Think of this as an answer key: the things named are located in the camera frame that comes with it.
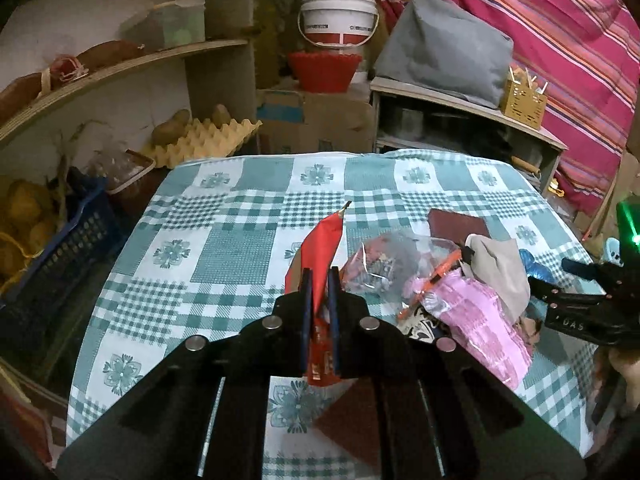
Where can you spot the grey pot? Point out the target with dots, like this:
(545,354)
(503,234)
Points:
(405,121)

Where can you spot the pink plastic packet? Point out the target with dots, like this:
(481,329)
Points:
(475,320)

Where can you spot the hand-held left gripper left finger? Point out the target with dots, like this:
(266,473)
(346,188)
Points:
(306,312)

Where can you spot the red snack wrapper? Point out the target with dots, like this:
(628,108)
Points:
(322,240)

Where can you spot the blue plastic wrapper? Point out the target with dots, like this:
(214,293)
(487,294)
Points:
(537,265)

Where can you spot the red plastic basket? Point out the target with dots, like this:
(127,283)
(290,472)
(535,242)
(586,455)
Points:
(325,70)

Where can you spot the yellow toothpick holder box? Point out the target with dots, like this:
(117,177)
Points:
(522,102)

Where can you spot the wooden rolling pin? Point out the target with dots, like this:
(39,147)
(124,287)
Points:
(525,164)

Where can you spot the curved wooden shelf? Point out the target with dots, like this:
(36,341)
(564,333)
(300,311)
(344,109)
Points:
(125,67)

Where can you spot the dark red scouring pad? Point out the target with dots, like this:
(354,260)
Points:
(455,222)

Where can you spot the pink striped blanket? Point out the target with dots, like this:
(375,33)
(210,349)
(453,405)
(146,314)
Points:
(565,35)

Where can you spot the cardboard box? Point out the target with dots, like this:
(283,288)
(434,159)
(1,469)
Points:
(320,120)

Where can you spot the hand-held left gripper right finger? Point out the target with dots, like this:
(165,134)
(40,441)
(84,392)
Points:
(334,312)

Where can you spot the red rimmed plastic tub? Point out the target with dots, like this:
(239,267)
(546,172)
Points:
(125,172)

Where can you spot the green white checked tablecloth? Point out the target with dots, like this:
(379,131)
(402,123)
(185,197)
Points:
(225,240)

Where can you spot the person's right hand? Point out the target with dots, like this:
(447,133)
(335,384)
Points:
(624,367)

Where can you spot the dark blue plastic crate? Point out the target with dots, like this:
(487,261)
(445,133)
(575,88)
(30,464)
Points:
(75,240)

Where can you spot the grey wooden cabinet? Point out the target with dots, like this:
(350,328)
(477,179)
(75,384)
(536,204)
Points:
(475,130)

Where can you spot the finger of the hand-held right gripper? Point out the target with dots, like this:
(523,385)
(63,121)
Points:
(560,295)
(582,266)

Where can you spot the grey cushion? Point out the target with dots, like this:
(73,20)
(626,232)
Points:
(440,50)

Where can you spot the white plastic bucket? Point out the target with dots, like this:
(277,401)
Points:
(337,20)

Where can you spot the brown sweet potato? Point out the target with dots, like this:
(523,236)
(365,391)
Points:
(107,54)
(20,95)

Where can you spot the yellow egg tray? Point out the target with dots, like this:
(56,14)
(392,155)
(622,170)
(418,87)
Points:
(205,142)

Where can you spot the clear plastic container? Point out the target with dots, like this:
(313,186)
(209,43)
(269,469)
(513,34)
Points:
(167,22)

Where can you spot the clear plastic bag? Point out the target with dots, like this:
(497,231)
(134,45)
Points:
(395,260)

